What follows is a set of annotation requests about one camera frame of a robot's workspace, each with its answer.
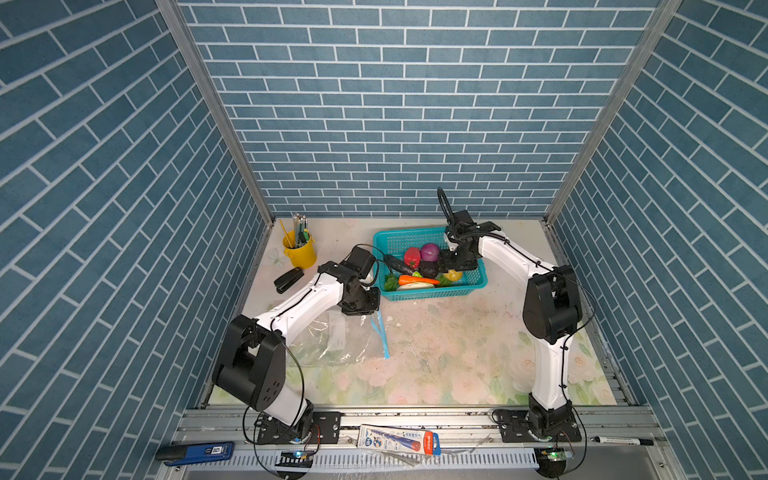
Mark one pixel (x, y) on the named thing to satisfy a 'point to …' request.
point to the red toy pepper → (412, 257)
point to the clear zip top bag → (337, 339)
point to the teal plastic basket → (396, 241)
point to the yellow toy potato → (453, 275)
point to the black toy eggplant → (398, 265)
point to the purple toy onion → (429, 253)
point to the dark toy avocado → (429, 269)
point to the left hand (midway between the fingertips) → (377, 309)
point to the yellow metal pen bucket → (302, 257)
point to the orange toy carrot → (405, 280)
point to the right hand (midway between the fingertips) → (447, 263)
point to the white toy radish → (415, 285)
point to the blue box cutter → (190, 452)
